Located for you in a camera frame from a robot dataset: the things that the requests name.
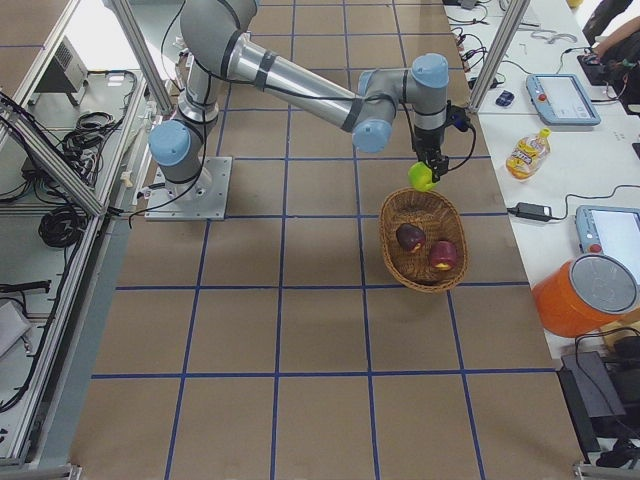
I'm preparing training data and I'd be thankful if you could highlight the black camera cable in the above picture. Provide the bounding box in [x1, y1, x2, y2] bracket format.
[439, 121, 476, 174]

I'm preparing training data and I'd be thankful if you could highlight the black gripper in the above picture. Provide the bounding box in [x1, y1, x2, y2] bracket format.
[412, 101, 471, 183]

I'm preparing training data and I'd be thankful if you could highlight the orange round container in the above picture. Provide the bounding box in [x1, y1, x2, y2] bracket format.
[532, 254, 639, 338]

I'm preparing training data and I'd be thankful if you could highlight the aluminium frame post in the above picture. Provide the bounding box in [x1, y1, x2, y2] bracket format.
[468, 0, 530, 113]

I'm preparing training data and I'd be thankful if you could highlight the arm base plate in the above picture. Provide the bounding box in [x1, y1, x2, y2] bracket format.
[144, 156, 233, 221]

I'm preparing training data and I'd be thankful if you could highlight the blue teach pendant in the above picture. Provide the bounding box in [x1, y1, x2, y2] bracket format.
[575, 205, 639, 264]
[525, 74, 601, 126]

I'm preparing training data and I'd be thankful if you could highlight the orange juice bottle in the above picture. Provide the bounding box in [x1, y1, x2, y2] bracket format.
[505, 128, 551, 180]

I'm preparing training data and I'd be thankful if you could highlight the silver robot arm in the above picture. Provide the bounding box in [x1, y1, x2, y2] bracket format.
[148, 1, 472, 202]

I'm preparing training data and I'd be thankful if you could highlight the dark purple apple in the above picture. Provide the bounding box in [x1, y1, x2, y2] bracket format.
[396, 223, 426, 253]

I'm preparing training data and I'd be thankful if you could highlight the red apple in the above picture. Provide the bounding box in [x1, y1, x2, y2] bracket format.
[428, 240, 458, 271]

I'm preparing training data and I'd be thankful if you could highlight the black power adapter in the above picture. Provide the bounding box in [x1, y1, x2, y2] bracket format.
[507, 202, 553, 222]

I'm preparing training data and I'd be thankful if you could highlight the green apple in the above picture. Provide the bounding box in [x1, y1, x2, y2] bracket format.
[408, 161, 437, 192]

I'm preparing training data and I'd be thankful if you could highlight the woven wicker basket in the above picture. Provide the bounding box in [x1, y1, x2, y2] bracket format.
[379, 188, 468, 293]

